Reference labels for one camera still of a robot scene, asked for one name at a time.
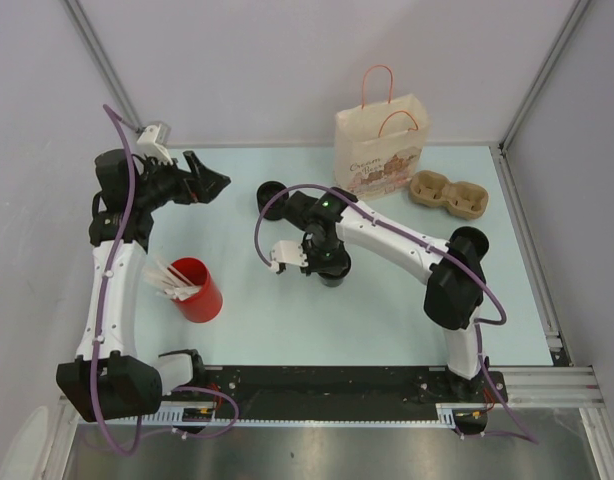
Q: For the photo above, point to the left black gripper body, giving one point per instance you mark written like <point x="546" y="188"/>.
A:
<point x="164" y="184"/>

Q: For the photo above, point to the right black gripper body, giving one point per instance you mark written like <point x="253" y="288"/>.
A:
<point x="327" y="255"/>

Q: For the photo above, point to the transparent dark cup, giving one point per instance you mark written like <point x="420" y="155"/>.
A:
<point x="330" y="280"/>

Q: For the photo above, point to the short black coffee cup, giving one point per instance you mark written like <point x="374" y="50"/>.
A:
<point x="265" y="192"/>

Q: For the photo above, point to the beige paper takeout bag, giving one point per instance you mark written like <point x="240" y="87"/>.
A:
<point x="377" y="146"/>

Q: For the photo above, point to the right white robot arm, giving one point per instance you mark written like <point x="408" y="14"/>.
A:
<point x="449" y="269"/>

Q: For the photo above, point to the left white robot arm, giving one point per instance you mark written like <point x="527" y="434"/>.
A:
<point x="107" y="380"/>

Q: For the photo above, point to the tall black coffee cup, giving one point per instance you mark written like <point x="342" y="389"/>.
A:
<point x="476" y="237"/>

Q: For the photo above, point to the red cylindrical container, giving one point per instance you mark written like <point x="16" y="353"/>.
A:
<point x="206" y="301"/>

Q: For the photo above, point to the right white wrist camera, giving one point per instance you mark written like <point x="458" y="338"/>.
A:
<point x="284" y="253"/>

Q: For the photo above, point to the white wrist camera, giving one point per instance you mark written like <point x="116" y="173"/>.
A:
<point x="152" y="142"/>
<point x="284" y="253"/>

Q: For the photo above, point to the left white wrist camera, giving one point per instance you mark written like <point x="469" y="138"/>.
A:
<point x="152" y="142"/>

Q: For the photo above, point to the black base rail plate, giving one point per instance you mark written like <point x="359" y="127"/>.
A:
<point x="296" y="387"/>

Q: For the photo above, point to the white slotted cable duct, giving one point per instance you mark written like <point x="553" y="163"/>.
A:
<point x="400" y="415"/>

